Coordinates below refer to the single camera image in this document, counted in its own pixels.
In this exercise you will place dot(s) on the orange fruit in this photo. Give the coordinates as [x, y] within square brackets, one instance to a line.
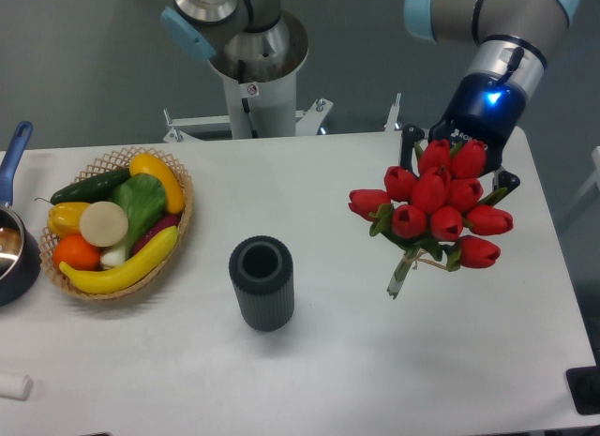
[76, 252]

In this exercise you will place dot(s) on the dark grey ribbed vase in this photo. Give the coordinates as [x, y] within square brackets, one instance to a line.
[261, 272]

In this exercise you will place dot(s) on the purple eggplant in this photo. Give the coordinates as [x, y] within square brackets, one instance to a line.
[163, 223]

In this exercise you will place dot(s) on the yellow bell pepper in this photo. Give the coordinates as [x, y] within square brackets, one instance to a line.
[64, 218]

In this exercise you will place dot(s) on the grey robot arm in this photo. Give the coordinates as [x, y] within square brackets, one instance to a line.
[257, 47]

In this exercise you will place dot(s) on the black device at edge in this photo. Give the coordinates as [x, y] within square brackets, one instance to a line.
[584, 387]

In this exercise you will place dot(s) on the green lettuce leaf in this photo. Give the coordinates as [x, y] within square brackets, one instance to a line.
[143, 199]

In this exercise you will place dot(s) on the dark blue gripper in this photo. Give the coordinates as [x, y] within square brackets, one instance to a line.
[480, 110]

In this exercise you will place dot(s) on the green cucumber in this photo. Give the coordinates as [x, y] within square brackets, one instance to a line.
[92, 189]

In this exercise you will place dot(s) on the red tulip bouquet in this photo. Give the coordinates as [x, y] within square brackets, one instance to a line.
[435, 210]

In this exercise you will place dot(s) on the yellow banana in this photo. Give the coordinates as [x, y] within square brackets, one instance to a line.
[123, 276]

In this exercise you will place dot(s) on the white cylinder object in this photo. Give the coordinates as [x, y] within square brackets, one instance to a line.
[15, 386]

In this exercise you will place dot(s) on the cream round disc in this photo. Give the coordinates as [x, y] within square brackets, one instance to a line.
[103, 224]

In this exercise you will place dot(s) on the blue handled saucepan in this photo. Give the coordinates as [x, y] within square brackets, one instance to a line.
[20, 264]

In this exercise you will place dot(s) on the yellow squash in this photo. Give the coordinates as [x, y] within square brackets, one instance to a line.
[154, 166]

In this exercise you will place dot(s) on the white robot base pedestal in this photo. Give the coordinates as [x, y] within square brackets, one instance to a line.
[255, 110]

